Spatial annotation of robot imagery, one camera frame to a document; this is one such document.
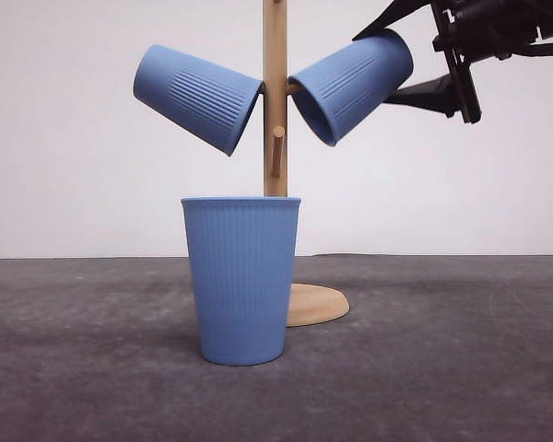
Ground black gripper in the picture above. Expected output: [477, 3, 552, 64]
[352, 0, 553, 124]

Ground blue ribbed cup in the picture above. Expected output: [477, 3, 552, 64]
[288, 29, 414, 146]
[181, 196, 301, 366]
[133, 44, 263, 156]

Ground wooden mug tree stand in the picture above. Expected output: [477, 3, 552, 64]
[259, 0, 350, 328]

